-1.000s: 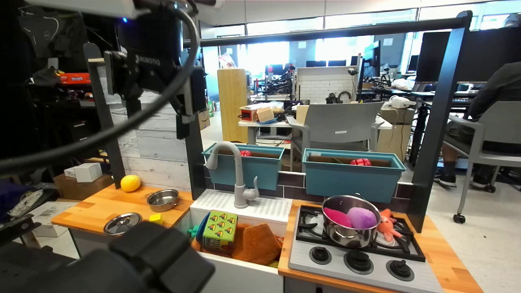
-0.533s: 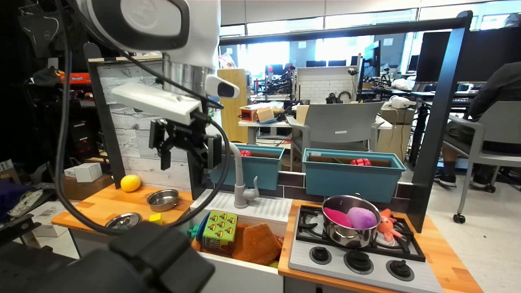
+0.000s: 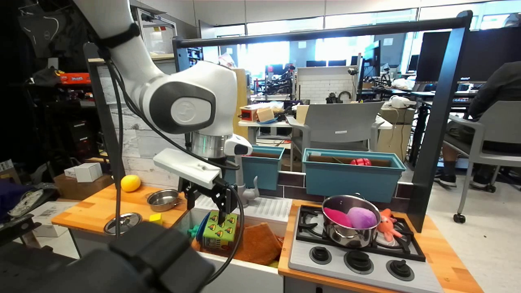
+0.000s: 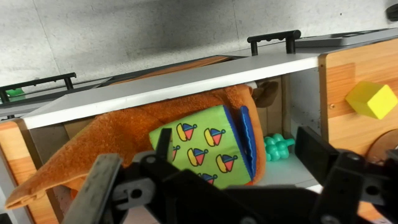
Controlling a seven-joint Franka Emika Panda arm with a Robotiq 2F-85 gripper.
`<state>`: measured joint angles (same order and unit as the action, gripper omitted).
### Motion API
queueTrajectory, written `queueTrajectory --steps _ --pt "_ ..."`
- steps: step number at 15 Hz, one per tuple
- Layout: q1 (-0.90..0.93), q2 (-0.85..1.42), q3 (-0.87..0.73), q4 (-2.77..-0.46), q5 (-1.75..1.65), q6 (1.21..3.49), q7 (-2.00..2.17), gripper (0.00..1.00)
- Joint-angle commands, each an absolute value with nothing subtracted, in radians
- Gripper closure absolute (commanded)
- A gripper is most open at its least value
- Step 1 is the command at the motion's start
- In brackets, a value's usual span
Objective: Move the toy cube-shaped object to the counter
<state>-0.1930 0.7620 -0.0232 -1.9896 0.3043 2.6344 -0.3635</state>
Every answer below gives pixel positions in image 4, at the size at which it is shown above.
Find wooden stove counter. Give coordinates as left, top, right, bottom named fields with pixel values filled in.
left=0, top=119, right=60, bottom=224

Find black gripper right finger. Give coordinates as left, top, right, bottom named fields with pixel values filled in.
left=295, top=126, right=398, bottom=224

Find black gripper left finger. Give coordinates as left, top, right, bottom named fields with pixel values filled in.
left=61, top=127, right=176, bottom=224

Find colourful soft toy cube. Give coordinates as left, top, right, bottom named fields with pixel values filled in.
left=148, top=104, right=259, bottom=191

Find orange cloth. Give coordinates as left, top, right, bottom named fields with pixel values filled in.
left=4, top=84, right=269, bottom=211

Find black counter cabinet handle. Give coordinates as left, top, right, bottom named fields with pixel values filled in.
left=247, top=29, right=302, bottom=57

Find green toy grapes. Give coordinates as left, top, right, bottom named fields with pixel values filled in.
left=263, top=132, right=296, bottom=164

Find wooden kitchen counter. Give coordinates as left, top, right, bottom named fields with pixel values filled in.
left=317, top=38, right=398, bottom=224

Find black stove cabinet handle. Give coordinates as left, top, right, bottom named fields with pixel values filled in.
left=0, top=73, right=79, bottom=105

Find yellow toy block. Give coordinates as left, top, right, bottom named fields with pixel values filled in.
left=345, top=81, right=398, bottom=121

